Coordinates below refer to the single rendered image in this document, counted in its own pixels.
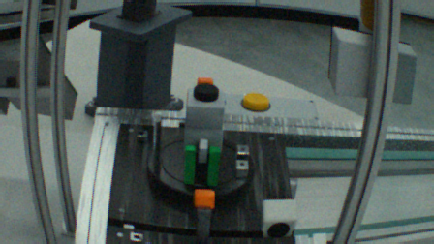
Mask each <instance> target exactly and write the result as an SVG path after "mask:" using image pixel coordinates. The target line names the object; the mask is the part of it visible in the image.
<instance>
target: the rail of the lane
mask: <svg viewBox="0 0 434 244"><path fill-rule="evenodd" d="M156 112H160V113H161V126H169V127H185V115H186V112H179V111H163V110H148V109H133V108H107V107H97V111H96V114H95V116H94V120H93V126H94V123H95V121H97V122H105V126H106V127H108V126H109V123H124V124H139V125H154V126H155V113H156ZM223 130H236V131H252V132H269V133H283V134H284V138H285V143H286V148H298V147H299V148H314V149H323V148H327V149H352V150H358V148H359V140H360V136H361V132H362V124H357V123H344V122H332V121H319V120H306V119H292V118H277V117H260V116H245V115H228V114H224V125H223Z"/></svg>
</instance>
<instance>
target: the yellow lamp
mask: <svg viewBox="0 0 434 244"><path fill-rule="evenodd" d="M374 2H375V0H362V18H361V19H362V23H363V24H364V26H366V27H367V28H369V29H370V30H372V31H373V29H374V27H373V26H374V12H375V10H374V8H375V7H374V6H375V3H374Z"/></svg>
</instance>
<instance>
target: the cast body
mask: <svg viewBox="0 0 434 244"><path fill-rule="evenodd" d="M224 114H225V99H224V91H223V90H219V88H218V87H217V86H215V85H213V84H210V83H202V84H199V85H197V86H195V87H194V88H188V90H187V101H186V115H185V134H184V152H185V147H186V145H194V146H196V153H199V163H207V154H209V151H210V147H220V154H221V150H222V139H223V125H224Z"/></svg>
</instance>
